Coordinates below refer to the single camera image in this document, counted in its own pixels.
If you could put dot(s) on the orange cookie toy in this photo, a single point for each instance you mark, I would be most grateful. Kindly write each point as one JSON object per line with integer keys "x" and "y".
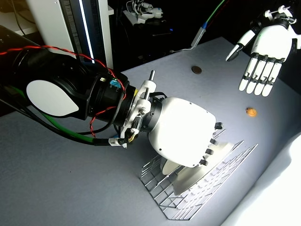
{"x": 251, "y": 113}

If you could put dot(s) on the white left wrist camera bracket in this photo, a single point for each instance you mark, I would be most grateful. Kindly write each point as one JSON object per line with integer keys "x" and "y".
{"x": 279, "y": 10}

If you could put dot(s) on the brown round disc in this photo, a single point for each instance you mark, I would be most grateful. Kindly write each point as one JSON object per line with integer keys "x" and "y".
{"x": 196, "y": 70}

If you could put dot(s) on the black plate with white inside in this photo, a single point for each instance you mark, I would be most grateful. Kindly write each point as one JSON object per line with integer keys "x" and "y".
{"x": 200, "y": 179}

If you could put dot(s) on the white column with light strip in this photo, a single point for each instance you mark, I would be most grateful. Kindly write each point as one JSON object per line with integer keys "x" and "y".
{"x": 51, "y": 23}

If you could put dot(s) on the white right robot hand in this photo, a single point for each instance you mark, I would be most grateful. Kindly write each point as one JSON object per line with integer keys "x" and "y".
{"x": 183, "y": 131}

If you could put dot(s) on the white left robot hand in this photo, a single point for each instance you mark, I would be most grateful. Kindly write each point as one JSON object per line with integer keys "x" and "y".
{"x": 272, "y": 42}

